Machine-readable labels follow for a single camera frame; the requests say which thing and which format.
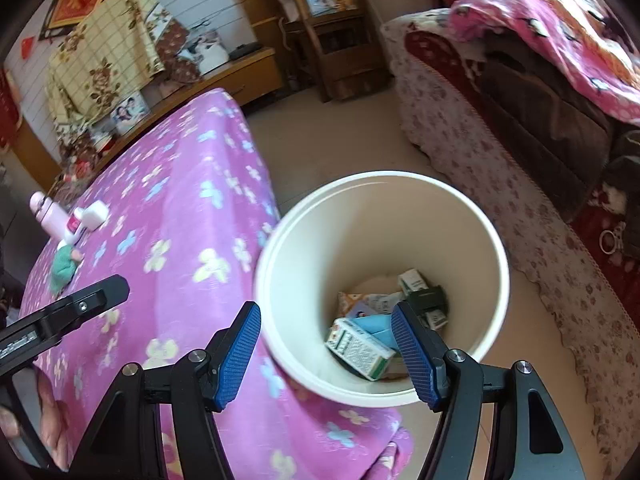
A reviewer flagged pink patterned blanket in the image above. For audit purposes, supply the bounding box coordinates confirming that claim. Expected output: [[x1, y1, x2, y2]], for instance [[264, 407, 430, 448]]
[[450, 0, 640, 126]]

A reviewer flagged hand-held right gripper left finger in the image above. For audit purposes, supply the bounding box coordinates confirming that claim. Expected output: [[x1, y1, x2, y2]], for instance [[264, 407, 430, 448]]
[[70, 301, 263, 480]]

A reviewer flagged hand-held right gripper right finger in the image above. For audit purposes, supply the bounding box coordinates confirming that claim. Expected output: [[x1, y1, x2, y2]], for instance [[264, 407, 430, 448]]
[[390, 301, 588, 480]]

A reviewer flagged pink water bottle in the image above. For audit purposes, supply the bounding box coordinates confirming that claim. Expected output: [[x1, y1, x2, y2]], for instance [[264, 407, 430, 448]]
[[29, 191, 68, 238]]

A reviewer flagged sofa with floral cover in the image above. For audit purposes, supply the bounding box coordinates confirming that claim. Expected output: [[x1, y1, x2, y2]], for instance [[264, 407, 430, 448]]
[[380, 7, 640, 480]]

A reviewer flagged brown patterned cloth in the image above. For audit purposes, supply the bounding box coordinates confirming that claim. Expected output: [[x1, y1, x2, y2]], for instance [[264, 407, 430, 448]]
[[152, 17, 201, 83]]

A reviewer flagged metal key ring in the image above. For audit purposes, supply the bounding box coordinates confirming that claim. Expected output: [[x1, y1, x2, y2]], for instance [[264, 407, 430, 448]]
[[600, 230, 626, 256]]

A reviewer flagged white bucket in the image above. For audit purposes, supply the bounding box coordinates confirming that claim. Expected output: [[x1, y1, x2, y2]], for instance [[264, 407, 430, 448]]
[[253, 171, 511, 408]]

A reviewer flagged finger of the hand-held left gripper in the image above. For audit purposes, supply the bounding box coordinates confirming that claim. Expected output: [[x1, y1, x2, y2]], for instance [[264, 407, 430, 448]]
[[34, 274, 132, 345]]

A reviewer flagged white carton with green print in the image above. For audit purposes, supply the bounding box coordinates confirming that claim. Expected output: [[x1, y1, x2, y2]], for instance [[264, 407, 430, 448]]
[[398, 269, 427, 297]]

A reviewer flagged white sponge block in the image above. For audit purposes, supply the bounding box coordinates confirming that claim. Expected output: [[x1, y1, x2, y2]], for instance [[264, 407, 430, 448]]
[[75, 200, 109, 233]]

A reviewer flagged framed couple photo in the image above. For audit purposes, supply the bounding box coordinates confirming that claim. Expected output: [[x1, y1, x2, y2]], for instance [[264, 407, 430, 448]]
[[111, 92, 151, 133]]

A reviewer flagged green white medicine box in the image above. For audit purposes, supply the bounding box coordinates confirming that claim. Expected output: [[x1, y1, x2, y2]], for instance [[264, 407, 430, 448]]
[[325, 317, 398, 382]]

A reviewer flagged person's left hand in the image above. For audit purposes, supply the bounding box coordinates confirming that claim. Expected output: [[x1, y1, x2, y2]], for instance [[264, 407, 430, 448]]
[[36, 373, 77, 472]]

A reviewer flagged wooden chair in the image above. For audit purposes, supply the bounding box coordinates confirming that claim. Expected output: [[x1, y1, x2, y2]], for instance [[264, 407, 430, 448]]
[[265, 0, 391, 103]]

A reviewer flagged red fringed wall hanging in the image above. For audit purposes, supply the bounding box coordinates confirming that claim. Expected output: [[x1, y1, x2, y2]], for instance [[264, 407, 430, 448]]
[[0, 70, 23, 146]]

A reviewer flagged light blue packet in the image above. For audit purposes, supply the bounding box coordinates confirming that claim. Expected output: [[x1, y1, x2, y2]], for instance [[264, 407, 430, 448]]
[[360, 312, 398, 348]]

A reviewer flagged dark brown cushion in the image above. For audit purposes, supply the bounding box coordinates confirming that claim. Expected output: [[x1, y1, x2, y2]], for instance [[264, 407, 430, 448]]
[[480, 35, 616, 221]]

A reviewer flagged orange snack packet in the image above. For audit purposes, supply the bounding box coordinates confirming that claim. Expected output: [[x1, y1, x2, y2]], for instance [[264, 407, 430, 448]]
[[337, 292, 391, 321]]

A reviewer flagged unframed portrait picture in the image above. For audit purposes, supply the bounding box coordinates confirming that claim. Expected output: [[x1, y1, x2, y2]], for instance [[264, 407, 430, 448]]
[[187, 30, 231, 73]]

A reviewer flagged wooden cabinet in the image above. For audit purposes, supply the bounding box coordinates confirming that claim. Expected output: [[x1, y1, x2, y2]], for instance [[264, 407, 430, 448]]
[[65, 47, 286, 181]]

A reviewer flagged beige floral hanging cloth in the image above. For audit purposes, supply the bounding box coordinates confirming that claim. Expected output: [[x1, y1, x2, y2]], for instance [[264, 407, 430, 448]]
[[47, 0, 166, 126]]

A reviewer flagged teal plush toy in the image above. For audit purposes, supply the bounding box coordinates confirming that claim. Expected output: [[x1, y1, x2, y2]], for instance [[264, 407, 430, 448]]
[[49, 246, 83, 293]]

